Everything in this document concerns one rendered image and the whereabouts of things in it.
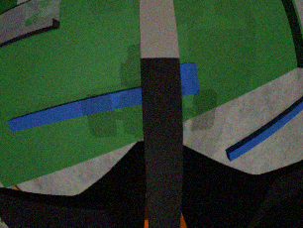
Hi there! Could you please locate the green flat mat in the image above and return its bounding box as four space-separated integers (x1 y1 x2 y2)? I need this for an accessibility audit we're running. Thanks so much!
0 0 298 188

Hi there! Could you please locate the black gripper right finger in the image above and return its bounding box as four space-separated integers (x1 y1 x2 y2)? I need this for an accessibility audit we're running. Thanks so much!
180 146 303 228

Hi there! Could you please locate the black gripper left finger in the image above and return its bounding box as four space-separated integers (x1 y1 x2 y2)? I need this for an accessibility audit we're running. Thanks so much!
0 141 147 228

